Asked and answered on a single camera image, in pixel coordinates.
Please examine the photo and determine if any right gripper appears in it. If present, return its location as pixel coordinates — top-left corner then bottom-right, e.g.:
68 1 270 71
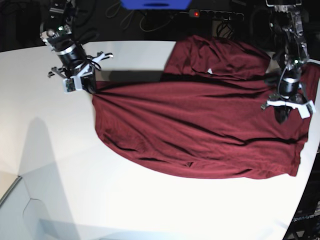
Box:
48 51 114 94

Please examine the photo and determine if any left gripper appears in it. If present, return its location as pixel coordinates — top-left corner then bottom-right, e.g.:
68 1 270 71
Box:
260 93 311 124

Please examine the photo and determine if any dark red t-shirt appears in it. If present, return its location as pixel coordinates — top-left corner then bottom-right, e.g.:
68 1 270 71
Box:
92 35 311 179

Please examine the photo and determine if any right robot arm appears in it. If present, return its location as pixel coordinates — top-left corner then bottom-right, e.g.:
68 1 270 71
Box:
39 0 114 95

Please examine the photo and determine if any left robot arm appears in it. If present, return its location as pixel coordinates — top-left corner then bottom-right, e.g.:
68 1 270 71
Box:
261 0 316 124

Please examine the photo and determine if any blue box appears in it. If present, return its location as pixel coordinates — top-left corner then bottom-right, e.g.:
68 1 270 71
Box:
120 0 191 10

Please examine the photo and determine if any black power strip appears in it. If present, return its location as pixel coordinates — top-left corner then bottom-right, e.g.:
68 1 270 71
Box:
188 9 245 21

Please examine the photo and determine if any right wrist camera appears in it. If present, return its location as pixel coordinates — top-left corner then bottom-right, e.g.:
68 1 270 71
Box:
62 77 83 94

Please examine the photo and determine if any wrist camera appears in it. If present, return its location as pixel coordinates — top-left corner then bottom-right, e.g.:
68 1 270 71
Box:
62 77 83 94
299 100 316 119

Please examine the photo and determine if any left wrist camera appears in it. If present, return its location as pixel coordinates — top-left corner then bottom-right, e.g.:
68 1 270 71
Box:
299 100 316 119

